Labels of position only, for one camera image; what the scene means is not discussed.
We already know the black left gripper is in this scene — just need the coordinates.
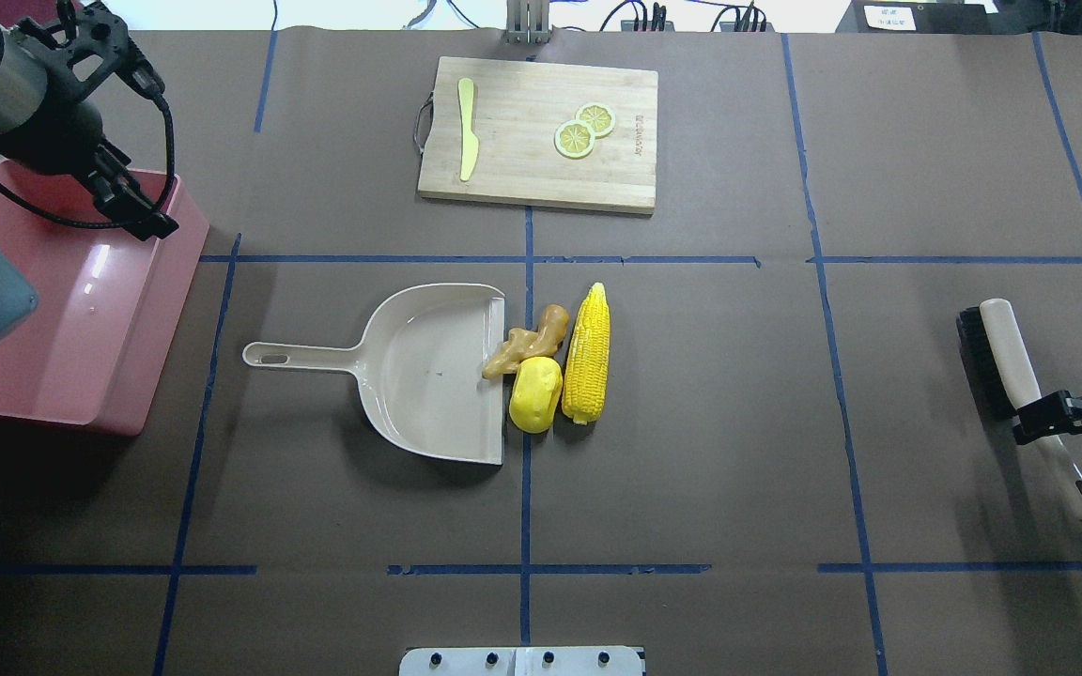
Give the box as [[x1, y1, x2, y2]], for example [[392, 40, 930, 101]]
[[13, 3, 179, 240]]

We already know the beige hand brush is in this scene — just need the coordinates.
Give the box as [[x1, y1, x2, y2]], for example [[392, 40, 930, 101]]
[[956, 297, 1082, 522]]

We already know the beige plastic dustpan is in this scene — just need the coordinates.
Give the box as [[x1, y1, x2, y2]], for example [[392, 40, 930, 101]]
[[241, 283, 506, 467]]

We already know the yellow toy corn cob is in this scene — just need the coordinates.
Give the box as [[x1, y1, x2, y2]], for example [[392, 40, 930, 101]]
[[560, 282, 612, 426]]

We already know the yellow toy potato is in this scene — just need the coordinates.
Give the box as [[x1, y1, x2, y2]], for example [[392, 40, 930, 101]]
[[509, 356, 564, 434]]

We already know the brown toy ginger root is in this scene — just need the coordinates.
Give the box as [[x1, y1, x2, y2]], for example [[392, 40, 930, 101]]
[[481, 304, 570, 379]]

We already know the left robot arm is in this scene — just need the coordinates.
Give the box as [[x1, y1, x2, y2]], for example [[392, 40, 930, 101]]
[[0, 1, 179, 339]]

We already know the pink plastic bin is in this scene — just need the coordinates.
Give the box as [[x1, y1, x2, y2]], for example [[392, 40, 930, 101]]
[[0, 178, 209, 436]]

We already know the yellow plastic knife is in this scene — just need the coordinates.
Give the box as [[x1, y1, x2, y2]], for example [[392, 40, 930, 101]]
[[456, 77, 480, 181]]

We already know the bamboo cutting board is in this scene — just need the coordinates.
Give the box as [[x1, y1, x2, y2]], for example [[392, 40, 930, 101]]
[[417, 56, 658, 215]]

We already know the lemon slice near centre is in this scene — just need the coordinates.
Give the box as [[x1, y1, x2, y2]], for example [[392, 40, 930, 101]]
[[553, 119, 597, 160]]

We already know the lemon slice near edge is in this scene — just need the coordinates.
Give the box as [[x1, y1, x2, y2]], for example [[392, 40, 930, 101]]
[[573, 101, 617, 140]]

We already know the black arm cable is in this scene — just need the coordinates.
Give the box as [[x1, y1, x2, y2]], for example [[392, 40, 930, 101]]
[[0, 0, 176, 231]]

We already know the aluminium frame post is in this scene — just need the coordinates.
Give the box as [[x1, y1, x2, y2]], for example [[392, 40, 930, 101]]
[[503, 0, 552, 44]]

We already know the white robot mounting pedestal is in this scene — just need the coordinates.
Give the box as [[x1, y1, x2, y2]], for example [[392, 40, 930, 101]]
[[398, 645, 647, 675]]

